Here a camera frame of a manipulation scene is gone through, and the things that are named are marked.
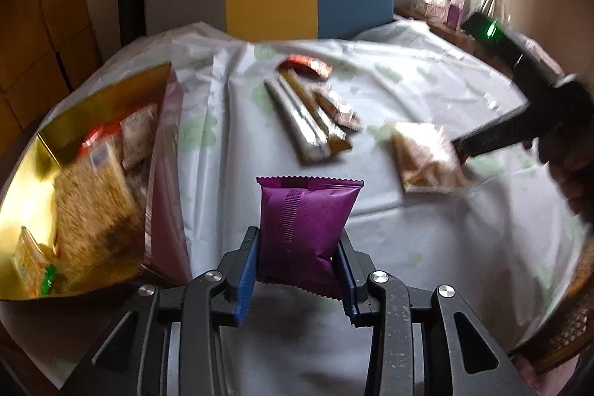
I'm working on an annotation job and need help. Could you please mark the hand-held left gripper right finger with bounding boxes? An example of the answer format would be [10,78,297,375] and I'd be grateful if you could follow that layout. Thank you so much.
[336,233,534,396]

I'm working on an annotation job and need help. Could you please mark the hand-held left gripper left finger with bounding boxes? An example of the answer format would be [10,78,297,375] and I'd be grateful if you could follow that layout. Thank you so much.
[69,226,260,396]

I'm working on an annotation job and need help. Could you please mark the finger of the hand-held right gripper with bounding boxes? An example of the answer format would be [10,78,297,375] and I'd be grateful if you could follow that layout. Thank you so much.
[451,105,540,158]

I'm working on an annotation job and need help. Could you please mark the purple snack packet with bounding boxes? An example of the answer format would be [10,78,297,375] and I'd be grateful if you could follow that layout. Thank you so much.
[256,176,365,300]

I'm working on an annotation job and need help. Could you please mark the clear brown snack packet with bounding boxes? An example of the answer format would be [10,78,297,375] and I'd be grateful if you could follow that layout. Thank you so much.
[389,121,469,193]

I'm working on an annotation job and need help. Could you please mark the rose print candy packet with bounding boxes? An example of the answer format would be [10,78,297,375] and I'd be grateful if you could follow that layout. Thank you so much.
[312,84,363,132]

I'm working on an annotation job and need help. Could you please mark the long silver snack stick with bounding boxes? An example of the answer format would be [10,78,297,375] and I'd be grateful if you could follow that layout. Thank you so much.
[264,78,331,160]

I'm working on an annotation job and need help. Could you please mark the yellow rice cake packet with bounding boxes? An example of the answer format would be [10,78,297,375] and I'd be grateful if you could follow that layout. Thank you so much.
[55,141,147,281]

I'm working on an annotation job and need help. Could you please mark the clear packet white snack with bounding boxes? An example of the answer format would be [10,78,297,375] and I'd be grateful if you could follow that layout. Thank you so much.
[120,104,159,171]

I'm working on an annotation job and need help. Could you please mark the long gold snack stick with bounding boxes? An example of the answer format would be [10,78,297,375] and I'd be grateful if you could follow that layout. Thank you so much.
[277,69,353,156]

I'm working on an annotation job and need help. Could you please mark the small red snack packet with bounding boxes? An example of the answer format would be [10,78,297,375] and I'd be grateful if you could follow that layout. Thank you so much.
[277,54,334,82]

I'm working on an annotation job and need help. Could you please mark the yellow cracker packet green end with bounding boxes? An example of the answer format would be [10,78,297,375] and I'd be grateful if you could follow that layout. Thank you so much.
[10,226,61,298]

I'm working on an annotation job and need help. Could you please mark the gold lined red box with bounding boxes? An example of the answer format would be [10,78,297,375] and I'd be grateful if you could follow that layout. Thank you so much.
[0,61,193,301]

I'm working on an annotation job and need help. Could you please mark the person's right hand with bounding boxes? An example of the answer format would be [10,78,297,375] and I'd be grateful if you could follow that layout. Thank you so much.
[537,127,594,230]

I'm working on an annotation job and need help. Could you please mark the small purple box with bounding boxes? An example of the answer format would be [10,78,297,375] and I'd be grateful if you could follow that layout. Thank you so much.
[445,1,465,29]

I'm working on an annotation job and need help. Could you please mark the wooden side table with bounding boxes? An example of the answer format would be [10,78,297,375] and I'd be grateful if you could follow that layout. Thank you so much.
[394,4,493,58]

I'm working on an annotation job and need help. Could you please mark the white tablecloth green prints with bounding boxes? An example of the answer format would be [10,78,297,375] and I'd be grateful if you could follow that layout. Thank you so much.
[0,18,585,396]

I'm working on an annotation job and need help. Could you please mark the rattan chair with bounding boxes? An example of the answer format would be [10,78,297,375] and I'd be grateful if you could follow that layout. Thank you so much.
[506,257,594,373]

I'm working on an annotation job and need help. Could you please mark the wooden wardrobe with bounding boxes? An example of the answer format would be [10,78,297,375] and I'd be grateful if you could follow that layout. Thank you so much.
[0,0,100,146]

